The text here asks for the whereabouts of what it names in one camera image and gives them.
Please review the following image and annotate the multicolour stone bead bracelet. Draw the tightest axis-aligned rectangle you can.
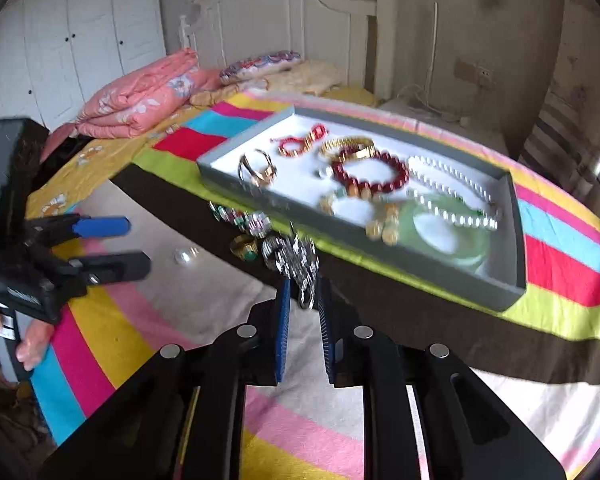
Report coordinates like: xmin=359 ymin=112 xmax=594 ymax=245
xmin=318 ymin=186 xmax=402 ymax=247

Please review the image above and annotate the gold silver bangle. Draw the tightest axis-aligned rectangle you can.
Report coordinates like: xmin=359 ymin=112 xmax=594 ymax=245
xmin=237 ymin=148 xmax=277 ymax=188

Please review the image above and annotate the dark red bead bracelet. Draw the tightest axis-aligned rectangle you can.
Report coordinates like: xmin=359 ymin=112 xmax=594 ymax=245
xmin=330 ymin=148 xmax=412 ymax=198

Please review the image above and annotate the green jade bangle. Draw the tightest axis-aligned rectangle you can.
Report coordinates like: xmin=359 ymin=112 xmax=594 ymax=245
xmin=399 ymin=200 xmax=491 ymax=272

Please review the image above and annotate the gold band bracelet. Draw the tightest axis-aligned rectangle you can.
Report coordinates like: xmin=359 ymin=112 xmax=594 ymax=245
xmin=318 ymin=135 xmax=379 ymax=163

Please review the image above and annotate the red cord bracelet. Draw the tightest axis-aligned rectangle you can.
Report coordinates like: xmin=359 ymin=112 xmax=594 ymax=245
xmin=270 ymin=122 xmax=328 ymax=158

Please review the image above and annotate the white pearl necklace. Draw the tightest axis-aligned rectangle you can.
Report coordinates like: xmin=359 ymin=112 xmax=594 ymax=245
xmin=406 ymin=154 xmax=503 ymax=232

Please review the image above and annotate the grey jewelry tray box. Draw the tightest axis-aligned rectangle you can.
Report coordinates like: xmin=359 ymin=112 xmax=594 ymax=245
xmin=199 ymin=106 xmax=527 ymax=312

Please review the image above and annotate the person left hand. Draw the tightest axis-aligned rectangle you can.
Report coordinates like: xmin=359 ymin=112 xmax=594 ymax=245
xmin=0 ymin=318 xmax=55 ymax=372

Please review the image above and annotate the yellow bed sheet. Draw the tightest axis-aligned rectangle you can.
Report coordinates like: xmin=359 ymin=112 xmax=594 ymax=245
xmin=24 ymin=84 xmax=382 ymax=221

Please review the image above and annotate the left white pearl earring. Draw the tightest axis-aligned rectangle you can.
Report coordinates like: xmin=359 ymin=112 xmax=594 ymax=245
xmin=173 ymin=246 xmax=199 ymax=266

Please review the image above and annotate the enamel flower hair clip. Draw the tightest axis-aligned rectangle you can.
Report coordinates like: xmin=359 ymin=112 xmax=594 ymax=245
xmin=209 ymin=202 xmax=272 ymax=238

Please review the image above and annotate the pink folded quilt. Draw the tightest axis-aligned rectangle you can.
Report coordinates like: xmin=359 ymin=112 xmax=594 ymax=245
xmin=73 ymin=48 xmax=221 ymax=139

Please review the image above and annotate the white wardrobe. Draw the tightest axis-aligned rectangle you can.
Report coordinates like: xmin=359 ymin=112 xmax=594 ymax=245
xmin=0 ymin=0 xmax=166 ymax=130

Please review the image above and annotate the patterned round pillow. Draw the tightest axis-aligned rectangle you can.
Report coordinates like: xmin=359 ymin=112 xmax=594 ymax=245
xmin=219 ymin=50 xmax=303 ymax=86

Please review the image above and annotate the striped colourful table cloth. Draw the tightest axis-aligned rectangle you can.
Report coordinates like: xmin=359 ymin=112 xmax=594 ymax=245
xmin=29 ymin=90 xmax=600 ymax=480

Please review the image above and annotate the white bedside table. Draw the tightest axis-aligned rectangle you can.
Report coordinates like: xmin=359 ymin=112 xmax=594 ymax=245
xmin=379 ymin=98 xmax=509 ymax=156

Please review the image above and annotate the white standing lamp rod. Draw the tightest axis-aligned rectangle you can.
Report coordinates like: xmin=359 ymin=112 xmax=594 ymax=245
xmin=424 ymin=1 xmax=440 ymax=107

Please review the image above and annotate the white bed headboard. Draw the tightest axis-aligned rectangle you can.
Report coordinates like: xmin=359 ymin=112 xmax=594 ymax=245
xmin=178 ymin=0 xmax=398 ymax=100

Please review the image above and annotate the striped curtain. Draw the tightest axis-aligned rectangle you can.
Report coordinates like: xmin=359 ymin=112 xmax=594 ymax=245
xmin=518 ymin=0 xmax=600 ymax=200

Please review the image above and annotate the gold ring green stone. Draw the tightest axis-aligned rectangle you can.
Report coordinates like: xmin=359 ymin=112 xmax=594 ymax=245
xmin=230 ymin=234 xmax=259 ymax=262

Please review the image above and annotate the white charger cable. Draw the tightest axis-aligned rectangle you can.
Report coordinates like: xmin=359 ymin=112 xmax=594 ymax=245
xmin=394 ymin=82 xmax=474 ymax=128

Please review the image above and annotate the wall power socket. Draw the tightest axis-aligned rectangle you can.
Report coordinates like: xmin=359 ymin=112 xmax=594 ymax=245
xmin=453 ymin=58 xmax=494 ymax=89

